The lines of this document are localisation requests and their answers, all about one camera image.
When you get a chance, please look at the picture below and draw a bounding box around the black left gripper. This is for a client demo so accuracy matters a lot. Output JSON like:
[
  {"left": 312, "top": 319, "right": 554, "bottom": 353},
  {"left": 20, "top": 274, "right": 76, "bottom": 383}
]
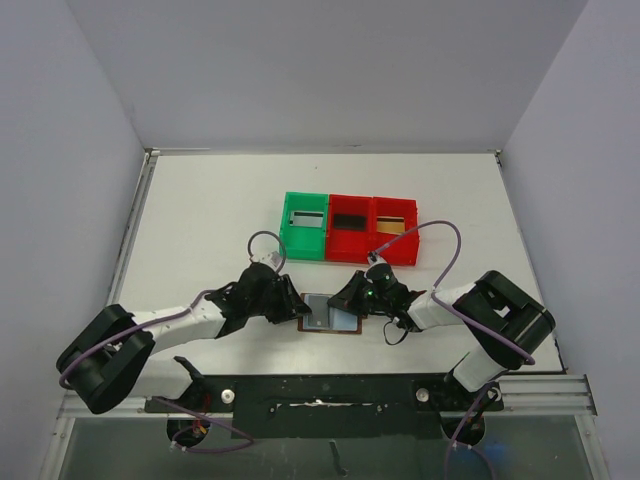
[{"left": 247, "top": 275, "right": 310, "bottom": 324}]

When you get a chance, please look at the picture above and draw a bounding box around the brown leather card holder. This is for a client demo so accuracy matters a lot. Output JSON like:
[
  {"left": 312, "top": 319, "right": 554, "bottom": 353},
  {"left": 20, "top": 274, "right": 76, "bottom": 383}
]
[{"left": 298, "top": 293, "right": 363, "bottom": 335}]

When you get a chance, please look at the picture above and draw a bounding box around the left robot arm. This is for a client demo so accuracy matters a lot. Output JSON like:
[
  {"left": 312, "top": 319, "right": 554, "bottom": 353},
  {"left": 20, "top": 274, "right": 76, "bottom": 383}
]
[{"left": 56, "top": 262, "right": 311, "bottom": 414}]

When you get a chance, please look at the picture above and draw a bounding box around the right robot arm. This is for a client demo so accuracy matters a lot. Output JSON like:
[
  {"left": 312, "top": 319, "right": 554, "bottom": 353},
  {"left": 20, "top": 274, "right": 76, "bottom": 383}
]
[{"left": 328, "top": 263, "right": 556, "bottom": 409}]

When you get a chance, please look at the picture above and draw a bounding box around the black card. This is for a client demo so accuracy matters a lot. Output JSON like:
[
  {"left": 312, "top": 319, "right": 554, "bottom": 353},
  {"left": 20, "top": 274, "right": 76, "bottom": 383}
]
[{"left": 332, "top": 213, "right": 367, "bottom": 231}]

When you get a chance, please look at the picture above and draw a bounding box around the red bin right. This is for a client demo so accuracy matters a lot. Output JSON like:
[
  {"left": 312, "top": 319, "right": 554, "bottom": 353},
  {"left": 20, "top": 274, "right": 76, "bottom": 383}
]
[{"left": 372, "top": 197, "right": 420, "bottom": 266}]

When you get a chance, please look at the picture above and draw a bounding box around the red bin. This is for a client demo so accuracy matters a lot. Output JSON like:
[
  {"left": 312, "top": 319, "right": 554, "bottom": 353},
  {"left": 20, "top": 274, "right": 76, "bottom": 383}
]
[
  {"left": 325, "top": 194, "right": 373, "bottom": 263},
  {"left": 372, "top": 197, "right": 420, "bottom": 266}
]

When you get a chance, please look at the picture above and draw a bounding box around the red bin middle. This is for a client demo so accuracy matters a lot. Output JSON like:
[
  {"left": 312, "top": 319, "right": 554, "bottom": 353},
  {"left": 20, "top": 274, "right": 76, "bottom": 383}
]
[{"left": 325, "top": 194, "right": 373, "bottom": 263}]

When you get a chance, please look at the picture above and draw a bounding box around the green bin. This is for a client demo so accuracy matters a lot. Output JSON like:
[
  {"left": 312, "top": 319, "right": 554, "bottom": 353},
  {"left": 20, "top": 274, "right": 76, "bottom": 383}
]
[{"left": 279, "top": 192, "right": 329, "bottom": 261}]

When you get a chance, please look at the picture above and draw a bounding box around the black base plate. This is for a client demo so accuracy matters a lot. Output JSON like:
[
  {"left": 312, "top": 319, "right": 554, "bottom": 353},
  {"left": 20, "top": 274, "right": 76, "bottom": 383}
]
[{"left": 144, "top": 374, "right": 504, "bottom": 446}]

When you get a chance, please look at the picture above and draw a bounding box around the aluminium left rail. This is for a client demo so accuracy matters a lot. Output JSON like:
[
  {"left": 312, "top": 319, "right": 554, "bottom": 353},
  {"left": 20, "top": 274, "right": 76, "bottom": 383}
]
[{"left": 106, "top": 149, "right": 159, "bottom": 305}]

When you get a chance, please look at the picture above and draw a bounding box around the aluminium rail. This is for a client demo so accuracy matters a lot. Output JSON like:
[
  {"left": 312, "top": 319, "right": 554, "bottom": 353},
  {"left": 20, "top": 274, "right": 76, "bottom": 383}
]
[
  {"left": 106, "top": 149, "right": 159, "bottom": 305},
  {"left": 490, "top": 374, "right": 598, "bottom": 416}
]

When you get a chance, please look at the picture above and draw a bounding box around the aluminium front rail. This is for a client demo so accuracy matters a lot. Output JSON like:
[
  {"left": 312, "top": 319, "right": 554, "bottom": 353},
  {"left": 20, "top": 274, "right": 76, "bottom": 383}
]
[{"left": 490, "top": 374, "right": 598, "bottom": 416}]

